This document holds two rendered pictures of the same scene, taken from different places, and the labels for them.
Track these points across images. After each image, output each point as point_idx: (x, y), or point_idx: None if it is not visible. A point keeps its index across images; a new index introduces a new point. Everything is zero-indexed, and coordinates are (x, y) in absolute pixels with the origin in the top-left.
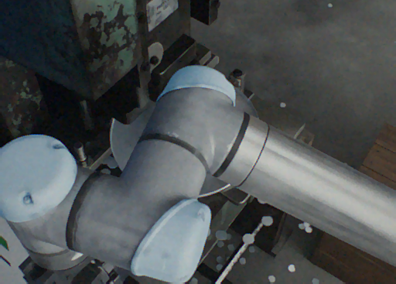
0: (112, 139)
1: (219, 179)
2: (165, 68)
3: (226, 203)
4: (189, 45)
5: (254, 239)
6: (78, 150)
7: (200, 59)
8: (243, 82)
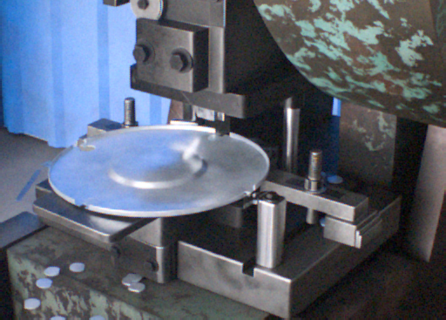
0: (149, 130)
1: (70, 188)
2: (144, 22)
3: (97, 294)
4: (185, 29)
5: (29, 308)
6: (124, 101)
7: (327, 200)
8: (266, 218)
